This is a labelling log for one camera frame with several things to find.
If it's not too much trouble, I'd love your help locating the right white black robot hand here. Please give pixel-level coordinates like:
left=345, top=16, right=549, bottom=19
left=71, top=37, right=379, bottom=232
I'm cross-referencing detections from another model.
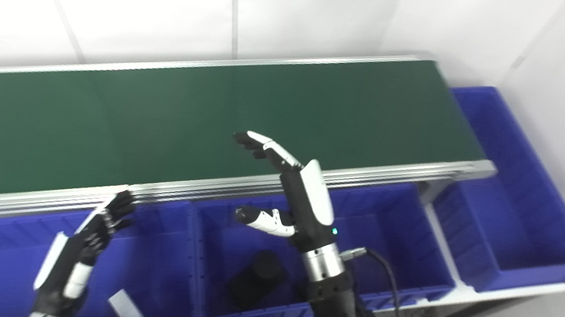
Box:
left=221, top=128, right=354, bottom=257

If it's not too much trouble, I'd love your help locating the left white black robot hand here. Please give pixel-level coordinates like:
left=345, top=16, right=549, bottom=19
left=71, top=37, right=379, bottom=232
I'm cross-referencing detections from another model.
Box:
left=29, top=181, right=139, bottom=317

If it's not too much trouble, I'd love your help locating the black cylinder block part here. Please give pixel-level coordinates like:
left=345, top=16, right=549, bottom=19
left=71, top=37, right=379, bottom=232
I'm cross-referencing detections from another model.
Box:
left=225, top=245, right=291, bottom=314

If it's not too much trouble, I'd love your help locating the white flat part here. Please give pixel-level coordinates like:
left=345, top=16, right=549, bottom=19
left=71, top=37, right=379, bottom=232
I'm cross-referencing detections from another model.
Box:
left=105, top=287, right=149, bottom=317

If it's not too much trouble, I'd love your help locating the blue plastic bin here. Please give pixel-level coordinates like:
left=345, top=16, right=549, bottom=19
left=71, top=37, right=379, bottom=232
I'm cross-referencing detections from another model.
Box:
left=179, top=158, right=467, bottom=317
left=0, top=180, right=212, bottom=317
left=422, top=81, right=565, bottom=302

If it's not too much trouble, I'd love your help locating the green conveyor belt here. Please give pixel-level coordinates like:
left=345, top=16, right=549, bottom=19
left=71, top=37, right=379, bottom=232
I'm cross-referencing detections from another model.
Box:
left=0, top=6, right=510, bottom=286

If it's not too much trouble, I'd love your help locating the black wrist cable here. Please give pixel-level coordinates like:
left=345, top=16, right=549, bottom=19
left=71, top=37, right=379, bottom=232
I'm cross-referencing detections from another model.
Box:
left=332, top=244, right=420, bottom=317

